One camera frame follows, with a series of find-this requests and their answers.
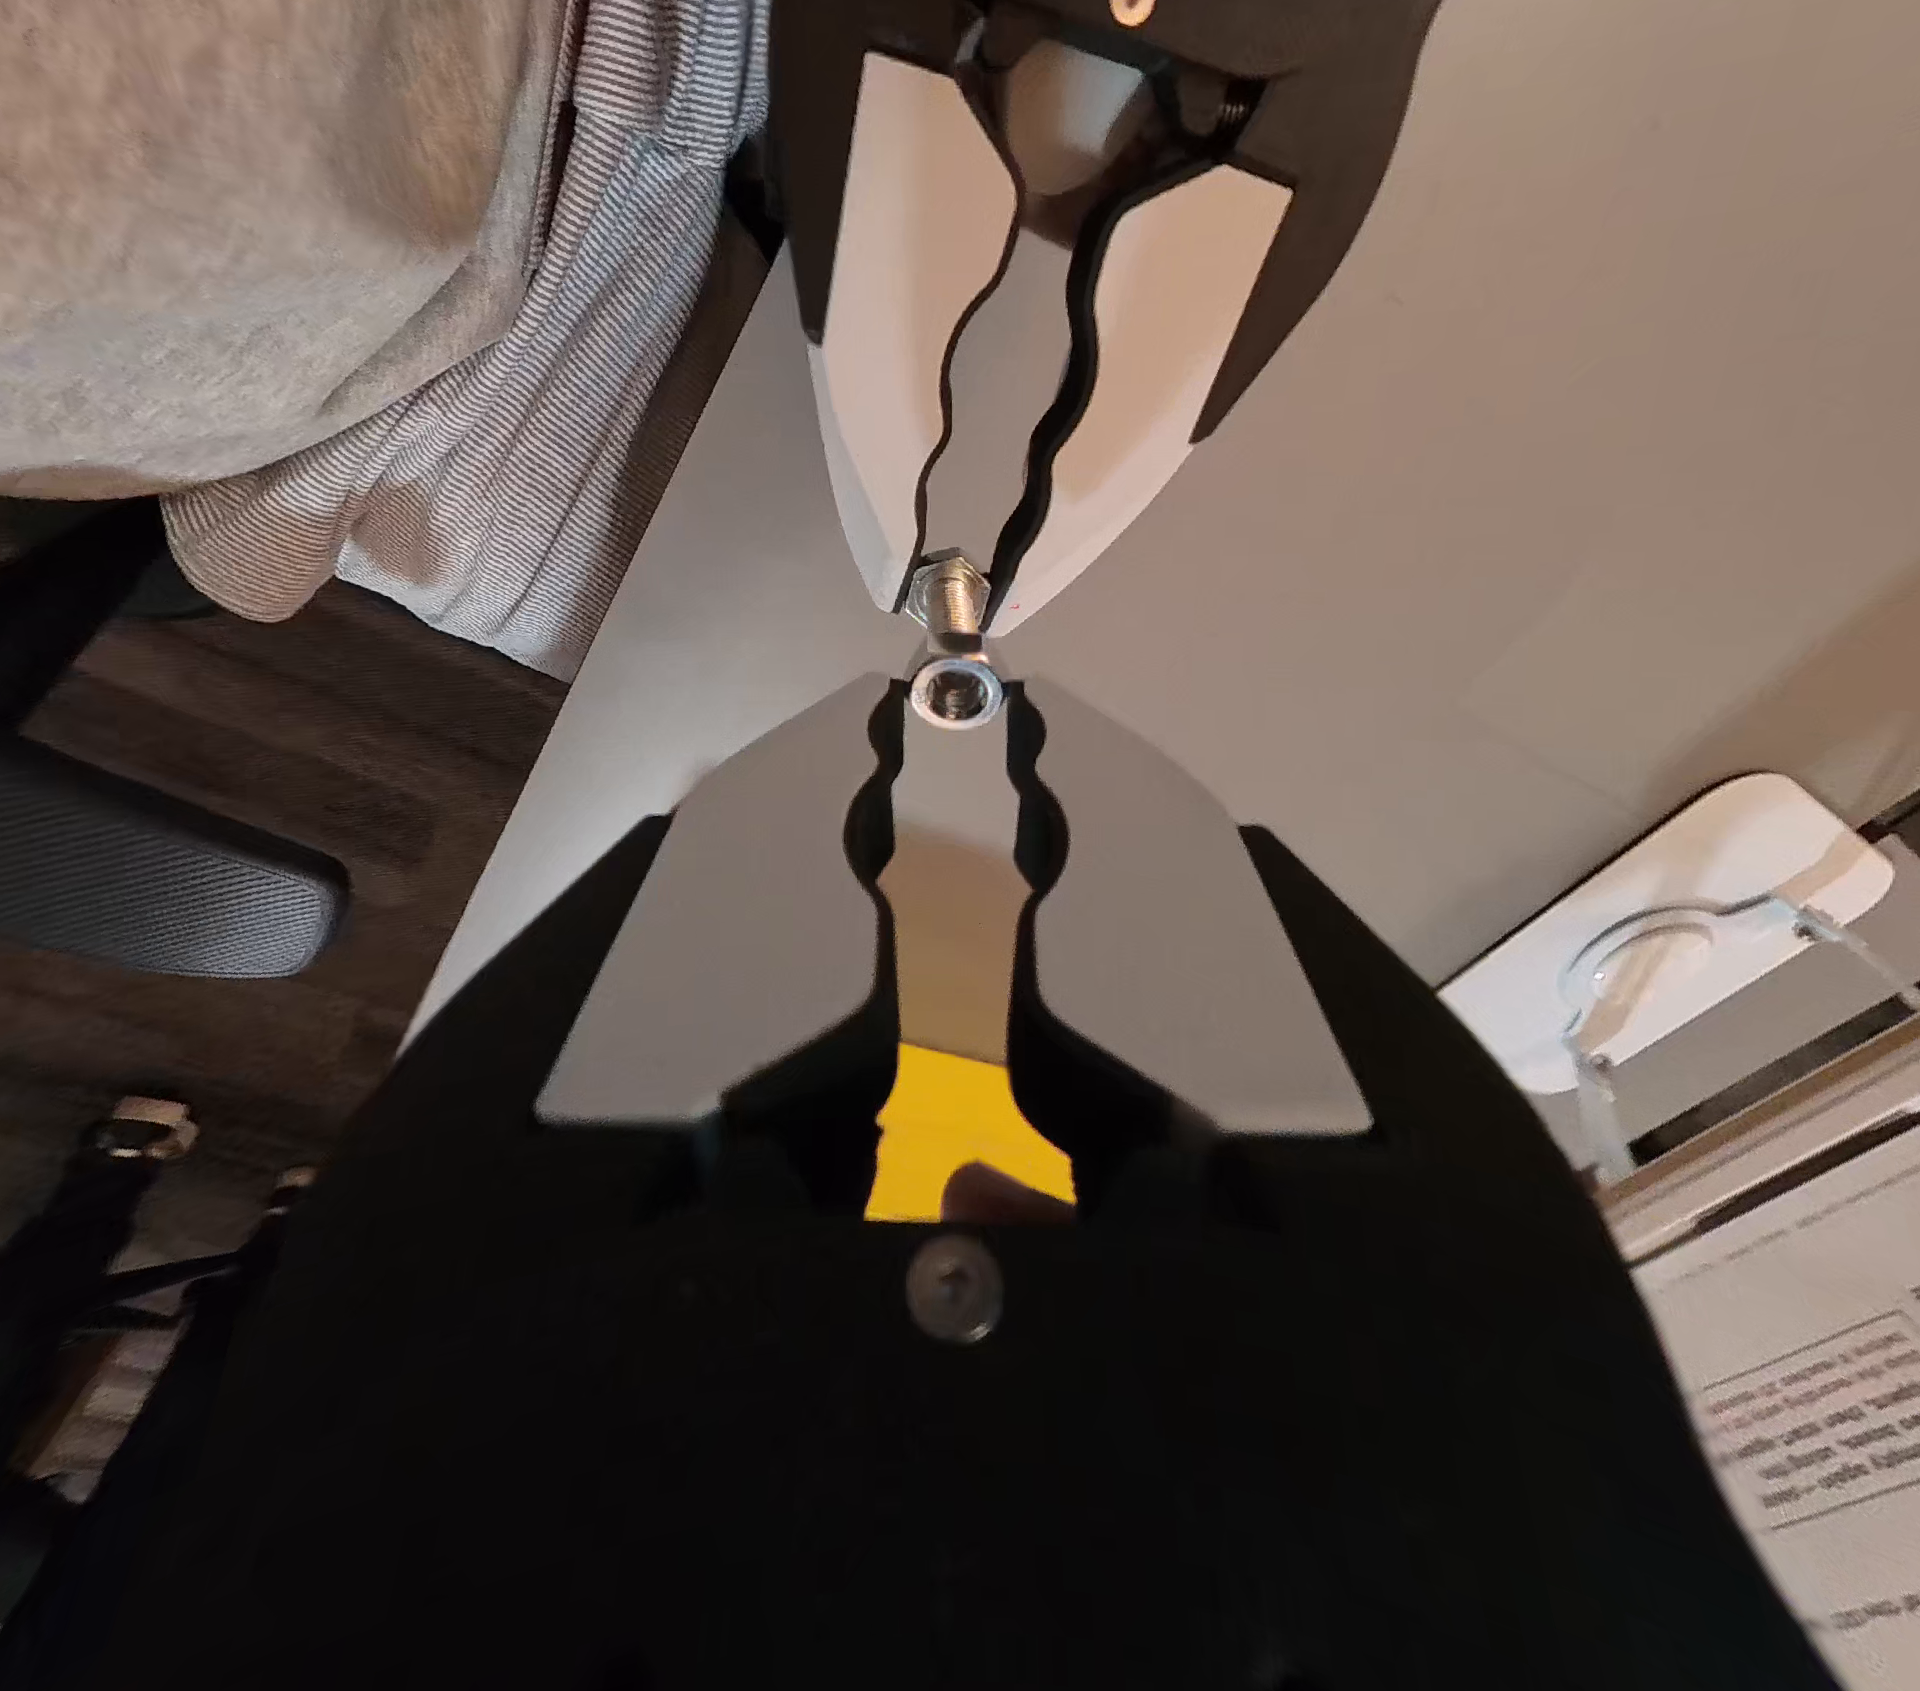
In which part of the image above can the white document stand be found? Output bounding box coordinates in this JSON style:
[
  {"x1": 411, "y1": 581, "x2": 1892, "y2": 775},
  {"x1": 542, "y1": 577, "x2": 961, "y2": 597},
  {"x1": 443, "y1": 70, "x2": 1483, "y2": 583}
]
[{"x1": 1436, "y1": 773, "x2": 1920, "y2": 1691}]

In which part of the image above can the printed paper sheet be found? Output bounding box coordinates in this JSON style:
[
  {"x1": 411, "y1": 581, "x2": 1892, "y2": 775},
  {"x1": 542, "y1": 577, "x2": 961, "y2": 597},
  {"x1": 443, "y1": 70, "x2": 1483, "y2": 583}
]
[{"x1": 1626, "y1": 1165, "x2": 1920, "y2": 1691}]

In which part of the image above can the black chair wheel base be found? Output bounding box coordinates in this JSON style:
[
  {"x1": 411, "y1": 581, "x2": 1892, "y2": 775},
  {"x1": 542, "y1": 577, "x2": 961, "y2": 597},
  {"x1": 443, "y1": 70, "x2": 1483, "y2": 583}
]
[{"x1": 0, "y1": 1091, "x2": 324, "y2": 1513}]

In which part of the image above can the person's grey sweatshirt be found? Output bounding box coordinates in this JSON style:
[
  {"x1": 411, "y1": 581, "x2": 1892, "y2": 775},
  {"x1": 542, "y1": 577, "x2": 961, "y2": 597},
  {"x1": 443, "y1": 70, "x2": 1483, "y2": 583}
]
[{"x1": 0, "y1": 0, "x2": 603, "y2": 507}]

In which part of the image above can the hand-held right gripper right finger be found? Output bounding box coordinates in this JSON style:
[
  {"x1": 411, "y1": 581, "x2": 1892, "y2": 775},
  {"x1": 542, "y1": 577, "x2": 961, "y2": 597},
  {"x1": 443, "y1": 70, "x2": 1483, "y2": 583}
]
[{"x1": 1005, "y1": 675, "x2": 1376, "y2": 1137}]

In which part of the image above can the person's striped shirt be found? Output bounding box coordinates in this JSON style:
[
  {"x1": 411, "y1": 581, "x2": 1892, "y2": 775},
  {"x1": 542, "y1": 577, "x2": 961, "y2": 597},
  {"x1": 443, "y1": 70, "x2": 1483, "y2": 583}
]
[{"x1": 156, "y1": 0, "x2": 829, "y2": 685}]

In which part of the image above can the yellow plastic bin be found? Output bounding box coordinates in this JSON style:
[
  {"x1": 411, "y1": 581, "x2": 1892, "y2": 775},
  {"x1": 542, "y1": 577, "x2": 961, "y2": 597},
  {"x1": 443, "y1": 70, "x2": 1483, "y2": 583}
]
[{"x1": 865, "y1": 1037, "x2": 1081, "y2": 1225}]

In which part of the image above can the silver threaded bolt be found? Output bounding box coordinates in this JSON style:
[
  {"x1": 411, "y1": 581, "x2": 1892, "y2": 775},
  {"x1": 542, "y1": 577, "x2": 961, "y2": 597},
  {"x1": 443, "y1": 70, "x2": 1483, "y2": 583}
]
[{"x1": 906, "y1": 551, "x2": 996, "y2": 661}]

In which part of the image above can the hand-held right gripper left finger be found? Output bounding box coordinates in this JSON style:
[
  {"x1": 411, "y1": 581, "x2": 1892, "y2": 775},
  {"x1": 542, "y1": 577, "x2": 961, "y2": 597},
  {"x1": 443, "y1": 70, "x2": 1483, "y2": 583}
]
[{"x1": 533, "y1": 671, "x2": 906, "y2": 1135}]

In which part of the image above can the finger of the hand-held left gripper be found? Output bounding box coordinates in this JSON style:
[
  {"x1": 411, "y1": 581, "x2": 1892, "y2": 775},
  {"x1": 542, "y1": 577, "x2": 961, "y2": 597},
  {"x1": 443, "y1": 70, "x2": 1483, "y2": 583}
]
[
  {"x1": 804, "y1": 46, "x2": 1026, "y2": 615},
  {"x1": 991, "y1": 154, "x2": 1299, "y2": 639}
]

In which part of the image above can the silver hex nut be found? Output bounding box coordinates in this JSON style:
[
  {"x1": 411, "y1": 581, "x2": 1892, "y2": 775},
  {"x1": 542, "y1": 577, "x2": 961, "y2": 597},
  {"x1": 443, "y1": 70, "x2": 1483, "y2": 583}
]
[{"x1": 906, "y1": 655, "x2": 1011, "y2": 729}]

